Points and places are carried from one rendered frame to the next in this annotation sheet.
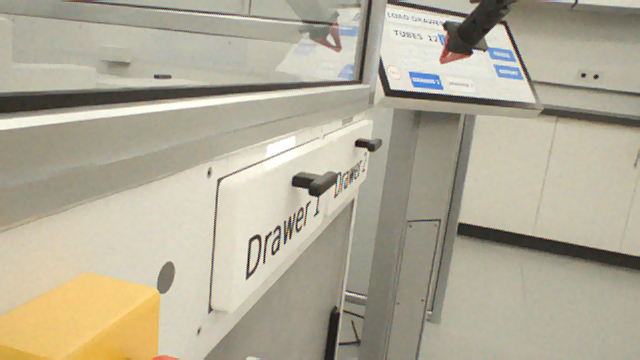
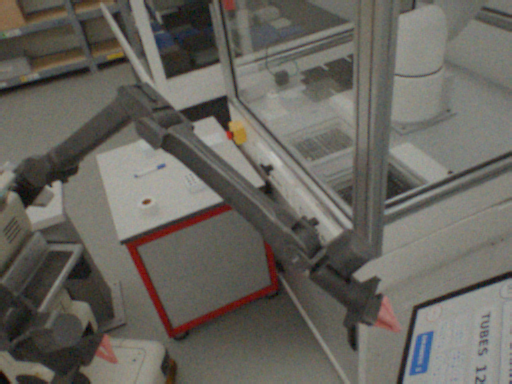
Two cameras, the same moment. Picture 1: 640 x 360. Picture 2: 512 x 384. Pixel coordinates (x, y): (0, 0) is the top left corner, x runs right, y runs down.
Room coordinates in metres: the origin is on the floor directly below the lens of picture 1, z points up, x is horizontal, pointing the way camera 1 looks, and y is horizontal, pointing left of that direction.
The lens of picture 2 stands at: (1.56, -0.68, 1.84)
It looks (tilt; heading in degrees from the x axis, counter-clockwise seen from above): 40 degrees down; 149
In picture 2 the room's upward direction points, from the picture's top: 10 degrees counter-clockwise
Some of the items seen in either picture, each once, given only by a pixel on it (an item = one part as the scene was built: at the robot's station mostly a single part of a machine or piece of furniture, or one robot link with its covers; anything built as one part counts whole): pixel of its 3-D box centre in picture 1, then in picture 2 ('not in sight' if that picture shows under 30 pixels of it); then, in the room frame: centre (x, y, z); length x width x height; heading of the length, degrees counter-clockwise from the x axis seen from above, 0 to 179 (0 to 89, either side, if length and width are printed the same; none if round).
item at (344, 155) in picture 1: (348, 161); (320, 226); (0.84, -0.04, 0.87); 0.29 x 0.02 x 0.11; 166
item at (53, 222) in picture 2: not in sight; (64, 264); (-0.19, -0.72, 0.38); 0.30 x 0.30 x 0.76; 73
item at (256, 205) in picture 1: (284, 207); (275, 173); (0.53, 0.03, 0.87); 0.29 x 0.02 x 0.11; 166
